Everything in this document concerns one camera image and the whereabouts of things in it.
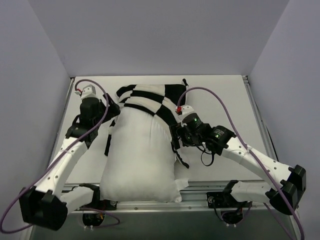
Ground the black white checkered pillowcase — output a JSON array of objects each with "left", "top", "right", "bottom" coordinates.
[{"left": 104, "top": 79, "right": 190, "bottom": 169}]

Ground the white pillow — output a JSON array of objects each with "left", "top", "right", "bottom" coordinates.
[{"left": 99, "top": 107, "right": 189, "bottom": 203}]

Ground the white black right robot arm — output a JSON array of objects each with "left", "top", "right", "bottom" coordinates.
[{"left": 169, "top": 112, "right": 306, "bottom": 216}]

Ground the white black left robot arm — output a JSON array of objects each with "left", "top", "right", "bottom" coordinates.
[{"left": 19, "top": 93, "right": 120, "bottom": 231}]

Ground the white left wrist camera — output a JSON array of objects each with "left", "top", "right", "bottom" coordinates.
[{"left": 74, "top": 84, "right": 97, "bottom": 100}]

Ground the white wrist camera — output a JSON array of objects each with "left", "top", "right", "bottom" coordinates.
[
  {"left": 74, "top": 84, "right": 97, "bottom": 100},
  {"left": 176, "top": 105, "right": 195, "bottom": 119}
]

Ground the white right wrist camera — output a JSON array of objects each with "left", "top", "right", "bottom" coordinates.
[{"left": 176, "top": 105, "right": 195, "bottom": 119}]

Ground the aluminium left side rail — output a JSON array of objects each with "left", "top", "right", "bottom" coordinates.
[{"left": 49, "top": 77, "right": 75, "bottom": 164}]

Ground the aluminium rail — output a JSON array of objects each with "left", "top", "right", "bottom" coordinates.
[
  {"left": 49, "top": 77, "right": 75, "bottom": 164},
  {"left": 242, "top": 75, "right": 278, "bottom": 161},
  {"left": 60, "top": 180, "right": 299, "bottom": 216}
]

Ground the thin black wire loop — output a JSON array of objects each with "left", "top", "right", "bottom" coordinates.
[{"left": 201, "top": 147, "right": 216, "bottom": 167}]

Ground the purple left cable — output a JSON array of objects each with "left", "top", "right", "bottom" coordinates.
[{"left": 0, "top": 78, "right": 121, "bottom": 233}]

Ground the purple cable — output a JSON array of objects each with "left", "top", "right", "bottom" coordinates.
[
  {"left": 176, "top": 86, "right": 306, "bottom": 240},
  {"left": 0, "top": 78, "right": 121, "bottom": 233}
]

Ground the aluminium front rail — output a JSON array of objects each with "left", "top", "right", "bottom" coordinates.
[{"left": 60, "top": 180, "right": 299, "bottom": 216}]

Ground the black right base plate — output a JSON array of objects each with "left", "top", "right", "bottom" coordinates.
[{"left": 206, "top": 191, "right": 226, "bottom": 209}]

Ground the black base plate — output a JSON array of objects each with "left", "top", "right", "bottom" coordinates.
[
  {"left": 97, "top": 199, "right": 118, "bottom": 211},
  {"left": 206, "top": 191, "right": 226, "bottom": 209}
]

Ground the aluminium right side rail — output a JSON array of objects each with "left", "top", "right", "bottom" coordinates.
[{"left": 242, "top": 75, "right": 278, "bottom": 161}]

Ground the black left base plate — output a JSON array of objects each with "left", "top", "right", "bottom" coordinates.
[{"left": 97, "top": 199, "right": 118, "bottom": 211}]

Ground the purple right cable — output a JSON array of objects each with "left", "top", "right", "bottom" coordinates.
[{"left": 176, "top": 86, "right": 306, "bottom": 240}]

